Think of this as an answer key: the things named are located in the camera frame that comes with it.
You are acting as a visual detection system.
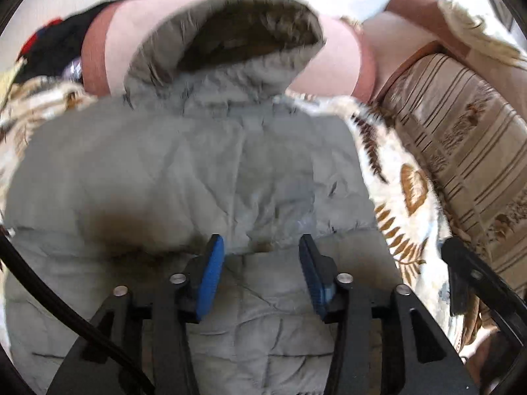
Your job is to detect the black and red clothes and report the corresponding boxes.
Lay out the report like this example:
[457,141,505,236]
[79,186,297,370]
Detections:
[16,0,145,87]

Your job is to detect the black cable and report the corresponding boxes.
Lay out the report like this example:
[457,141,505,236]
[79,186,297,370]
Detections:
[0,236,155,395]

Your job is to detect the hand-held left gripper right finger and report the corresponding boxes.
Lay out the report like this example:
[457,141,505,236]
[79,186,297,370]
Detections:
[298,234,480,395]

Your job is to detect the cream fringed cloth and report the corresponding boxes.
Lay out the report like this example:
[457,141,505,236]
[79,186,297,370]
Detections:
[436,0,527,70]

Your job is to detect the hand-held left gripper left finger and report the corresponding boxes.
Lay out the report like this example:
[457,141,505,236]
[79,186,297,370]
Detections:
[47,234,225,395]

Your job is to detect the striped floral sofa cushion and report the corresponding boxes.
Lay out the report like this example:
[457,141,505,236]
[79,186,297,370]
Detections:
[371,51,527,297]

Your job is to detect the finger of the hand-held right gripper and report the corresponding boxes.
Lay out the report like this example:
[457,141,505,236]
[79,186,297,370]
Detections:
[440,236,527,350]

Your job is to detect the leaf print blanket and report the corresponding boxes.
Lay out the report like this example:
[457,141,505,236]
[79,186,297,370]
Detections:
[0,78,495,355]

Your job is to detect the pink pillow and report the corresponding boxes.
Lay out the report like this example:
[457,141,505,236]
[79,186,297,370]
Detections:
[80,0,474,103]

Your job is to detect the grey padded hooded jacket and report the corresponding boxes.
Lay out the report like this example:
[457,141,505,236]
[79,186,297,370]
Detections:
[4,0,402,395]

